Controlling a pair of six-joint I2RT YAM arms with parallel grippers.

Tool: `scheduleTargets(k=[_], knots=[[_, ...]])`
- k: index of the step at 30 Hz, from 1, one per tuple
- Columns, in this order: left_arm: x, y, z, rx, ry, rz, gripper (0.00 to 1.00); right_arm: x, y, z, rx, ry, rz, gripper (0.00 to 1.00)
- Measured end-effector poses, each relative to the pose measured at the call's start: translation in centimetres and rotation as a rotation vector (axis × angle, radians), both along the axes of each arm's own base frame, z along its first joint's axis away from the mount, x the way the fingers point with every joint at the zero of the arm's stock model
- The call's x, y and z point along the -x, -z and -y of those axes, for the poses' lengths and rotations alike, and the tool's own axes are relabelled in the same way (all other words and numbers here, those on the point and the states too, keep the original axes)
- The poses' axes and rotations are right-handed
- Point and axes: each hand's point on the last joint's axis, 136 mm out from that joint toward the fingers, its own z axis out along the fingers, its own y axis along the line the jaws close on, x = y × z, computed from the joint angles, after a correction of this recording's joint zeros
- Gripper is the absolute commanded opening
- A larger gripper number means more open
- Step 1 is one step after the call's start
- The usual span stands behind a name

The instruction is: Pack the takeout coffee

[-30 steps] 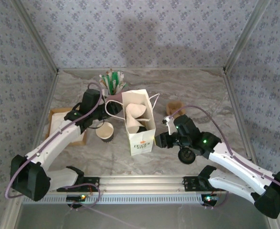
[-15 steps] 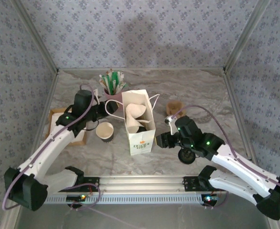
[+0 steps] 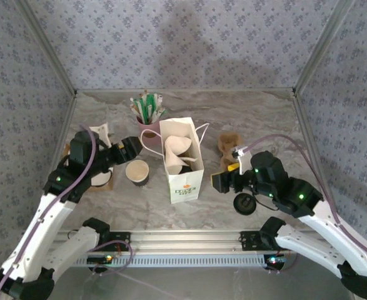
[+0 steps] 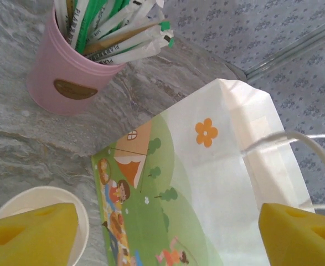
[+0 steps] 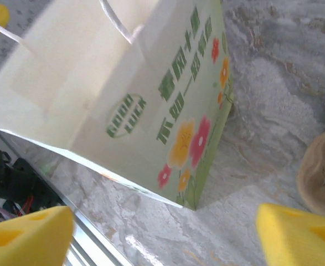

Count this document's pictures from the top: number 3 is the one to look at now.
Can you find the white paper takeout bag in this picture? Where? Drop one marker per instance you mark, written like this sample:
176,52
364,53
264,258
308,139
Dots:
184,190

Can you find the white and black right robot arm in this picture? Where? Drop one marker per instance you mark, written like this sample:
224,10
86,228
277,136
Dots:
327,225

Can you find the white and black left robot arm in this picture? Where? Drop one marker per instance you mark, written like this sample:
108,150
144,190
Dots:
45,225

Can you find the black paper coffee cup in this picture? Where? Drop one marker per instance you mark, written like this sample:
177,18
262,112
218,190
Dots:
136,172

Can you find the pink holder cup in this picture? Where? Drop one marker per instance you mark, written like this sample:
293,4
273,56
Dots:
145,125

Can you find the white paper napkin stack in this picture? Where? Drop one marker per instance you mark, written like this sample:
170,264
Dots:
102,180

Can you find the brown sugar stick sachet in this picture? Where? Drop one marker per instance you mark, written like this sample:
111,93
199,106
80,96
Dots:
134,107

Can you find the white stick sachet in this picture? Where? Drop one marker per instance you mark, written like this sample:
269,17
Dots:
159,100
161,113

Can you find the wooden stir stick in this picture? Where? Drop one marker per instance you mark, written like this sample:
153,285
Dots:
145,93

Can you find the aluminium side rail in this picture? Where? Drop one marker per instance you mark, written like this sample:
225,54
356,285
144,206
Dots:
65,125
302,109

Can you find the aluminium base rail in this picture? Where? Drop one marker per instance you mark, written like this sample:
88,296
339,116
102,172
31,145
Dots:
186,240

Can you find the aluminium frame post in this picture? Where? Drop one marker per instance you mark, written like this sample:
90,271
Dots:
320,47
50,47

